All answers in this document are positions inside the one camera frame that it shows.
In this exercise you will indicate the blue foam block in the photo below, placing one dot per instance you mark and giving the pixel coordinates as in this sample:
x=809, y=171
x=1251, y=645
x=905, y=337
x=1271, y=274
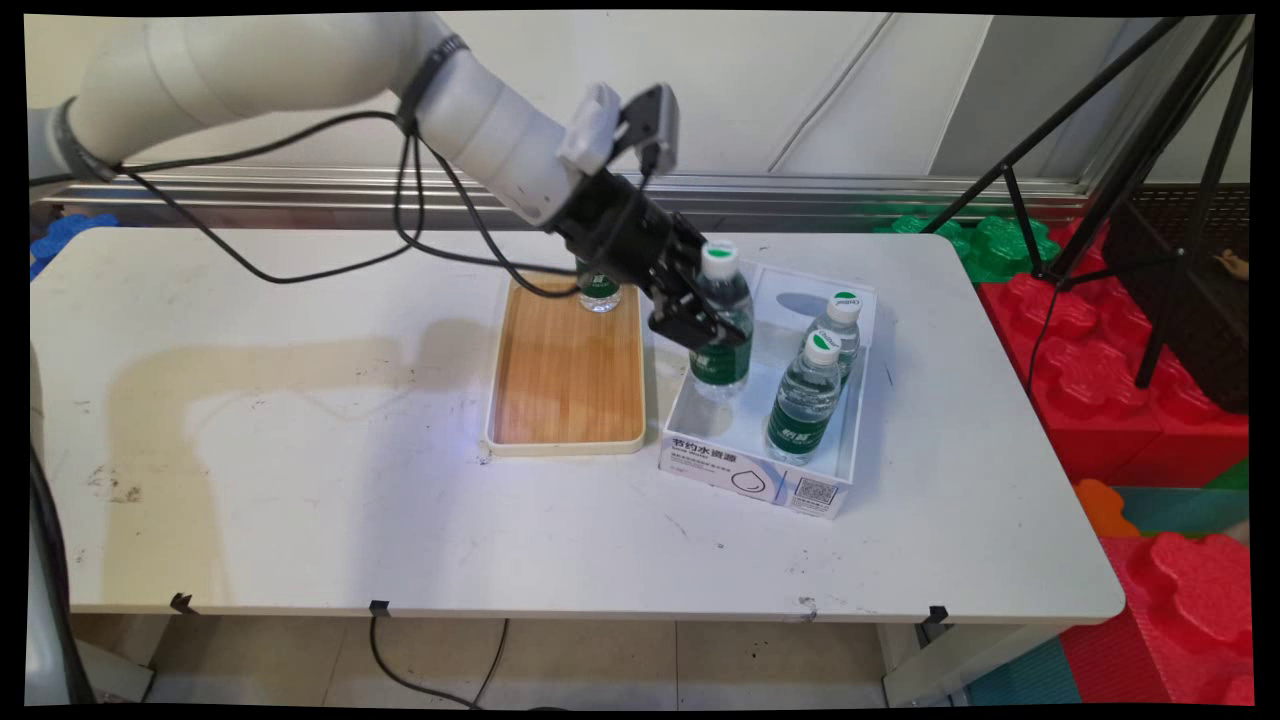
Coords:
x=65, y=240

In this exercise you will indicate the black mesh crate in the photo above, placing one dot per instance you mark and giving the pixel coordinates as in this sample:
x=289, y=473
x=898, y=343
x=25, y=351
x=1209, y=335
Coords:
x=1200, y=290

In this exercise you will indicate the teal foam floor mat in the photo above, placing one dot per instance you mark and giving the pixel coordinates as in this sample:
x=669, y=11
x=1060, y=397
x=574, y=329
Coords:
x=1020, y=675

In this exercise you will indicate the green foam block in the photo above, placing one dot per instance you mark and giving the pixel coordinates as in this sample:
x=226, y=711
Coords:
x=985, y=245

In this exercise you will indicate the printed white cardboard box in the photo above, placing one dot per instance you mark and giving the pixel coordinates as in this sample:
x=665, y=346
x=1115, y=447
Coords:
x=740, y=470

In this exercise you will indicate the black tripod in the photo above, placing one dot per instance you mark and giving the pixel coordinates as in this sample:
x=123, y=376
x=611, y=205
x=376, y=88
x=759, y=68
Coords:
x=1150, y=150

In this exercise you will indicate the white table leg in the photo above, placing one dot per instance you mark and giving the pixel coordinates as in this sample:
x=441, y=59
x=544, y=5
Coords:
x=950, y=665

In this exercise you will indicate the large red foam block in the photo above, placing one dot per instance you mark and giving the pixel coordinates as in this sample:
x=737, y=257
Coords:
x=1100, y=390

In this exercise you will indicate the wooden tray with cream rim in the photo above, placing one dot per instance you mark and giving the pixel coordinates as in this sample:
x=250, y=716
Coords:
x=565, y=380

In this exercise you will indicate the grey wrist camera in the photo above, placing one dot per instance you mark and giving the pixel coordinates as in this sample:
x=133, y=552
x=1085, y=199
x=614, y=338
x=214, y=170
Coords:
x=655, y=120

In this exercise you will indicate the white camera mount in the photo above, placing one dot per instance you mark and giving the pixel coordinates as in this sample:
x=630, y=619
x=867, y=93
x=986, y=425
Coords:
x=592, y=125

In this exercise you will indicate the red foam floor mat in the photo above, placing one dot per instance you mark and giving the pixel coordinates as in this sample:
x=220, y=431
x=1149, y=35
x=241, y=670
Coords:
x=1190, y=600

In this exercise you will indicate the aluminium wall rail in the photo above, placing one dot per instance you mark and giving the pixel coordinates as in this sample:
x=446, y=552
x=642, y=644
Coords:
x=850, y=195

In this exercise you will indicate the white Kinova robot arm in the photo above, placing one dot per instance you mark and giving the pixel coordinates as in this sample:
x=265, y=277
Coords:
x=300, y=70

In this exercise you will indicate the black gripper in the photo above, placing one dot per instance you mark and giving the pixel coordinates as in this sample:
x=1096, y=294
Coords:
x=620, y=235

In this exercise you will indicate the green label water bottle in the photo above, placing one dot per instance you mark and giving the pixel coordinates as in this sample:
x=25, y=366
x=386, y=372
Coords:
x=600, y=288
x=838, y=335
x=722, y=345
x=803, y=405

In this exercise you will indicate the orange foam block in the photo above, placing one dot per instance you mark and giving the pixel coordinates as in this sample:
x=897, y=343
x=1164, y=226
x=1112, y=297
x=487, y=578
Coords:
x=1105, y=510

